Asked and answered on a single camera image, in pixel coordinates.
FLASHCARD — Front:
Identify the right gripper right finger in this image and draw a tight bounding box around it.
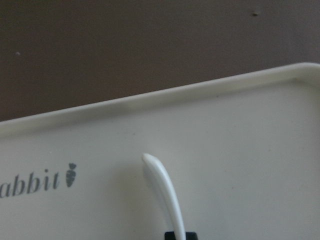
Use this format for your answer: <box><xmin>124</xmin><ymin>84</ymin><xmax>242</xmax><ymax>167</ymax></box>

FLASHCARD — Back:
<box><xmin>185</xmin><ymin>232</ymin><xmax>198</xmax><ymax>240</ymax></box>

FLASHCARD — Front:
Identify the cream rabbit serving tray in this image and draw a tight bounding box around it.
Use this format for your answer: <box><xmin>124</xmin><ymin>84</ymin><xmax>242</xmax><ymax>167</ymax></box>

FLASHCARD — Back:
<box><xmin>0</xmin><ymin>63</ymin><xmax>320</xmax><ymax>240</ymax></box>

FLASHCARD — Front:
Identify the white ceramic soup spoon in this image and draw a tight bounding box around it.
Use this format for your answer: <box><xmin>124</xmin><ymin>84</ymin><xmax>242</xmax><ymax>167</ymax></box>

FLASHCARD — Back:
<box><xmin>141</xmin><ymin>153</ymin><xmax>187</xmax><ymax>240</ymax></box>

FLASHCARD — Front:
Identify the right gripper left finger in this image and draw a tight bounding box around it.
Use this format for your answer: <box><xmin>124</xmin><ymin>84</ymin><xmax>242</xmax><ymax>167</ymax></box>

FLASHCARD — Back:
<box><xmin>164</xmin><ymin>231</ymin><xmax>176</xmax><ymax>240</ymax></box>

